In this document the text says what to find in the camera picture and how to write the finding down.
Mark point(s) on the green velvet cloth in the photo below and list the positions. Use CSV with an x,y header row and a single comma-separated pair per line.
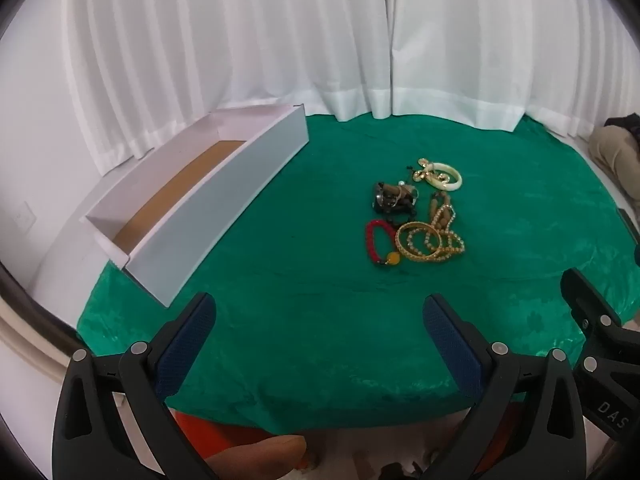
x,y
310,310

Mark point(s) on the gold bangles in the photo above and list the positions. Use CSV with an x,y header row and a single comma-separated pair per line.
x,y
405,252

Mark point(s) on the beige cloth bundle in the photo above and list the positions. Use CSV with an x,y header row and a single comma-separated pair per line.
x,y
612,152

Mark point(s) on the white cardboard box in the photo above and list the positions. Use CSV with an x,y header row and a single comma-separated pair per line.
x,y
210,200

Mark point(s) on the cream white bangle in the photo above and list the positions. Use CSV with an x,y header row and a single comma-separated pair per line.
x,y
456,176

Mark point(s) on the white curtain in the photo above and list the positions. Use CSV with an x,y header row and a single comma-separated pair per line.
x,y
225,35
490,35

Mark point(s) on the dark cloth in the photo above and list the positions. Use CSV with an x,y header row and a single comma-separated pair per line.
x,y
622,121

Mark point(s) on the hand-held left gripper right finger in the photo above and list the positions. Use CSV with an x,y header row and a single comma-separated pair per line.
x,y
452,347

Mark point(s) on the black wristwatch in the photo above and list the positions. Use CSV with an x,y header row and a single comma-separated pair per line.
x,y
381,200

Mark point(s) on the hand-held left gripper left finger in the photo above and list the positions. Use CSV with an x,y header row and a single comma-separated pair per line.
x,y
185,347

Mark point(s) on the person's knee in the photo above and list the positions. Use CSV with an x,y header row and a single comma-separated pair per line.
x,y
260,457

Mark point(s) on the brown wooden piece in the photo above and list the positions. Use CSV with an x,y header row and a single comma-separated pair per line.
x,y
392,190

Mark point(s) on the gold pendant ornament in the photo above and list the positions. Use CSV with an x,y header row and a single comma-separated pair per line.
x,y
427,172

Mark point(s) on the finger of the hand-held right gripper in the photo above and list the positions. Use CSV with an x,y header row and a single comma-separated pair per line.
x,y
637,256
585,297

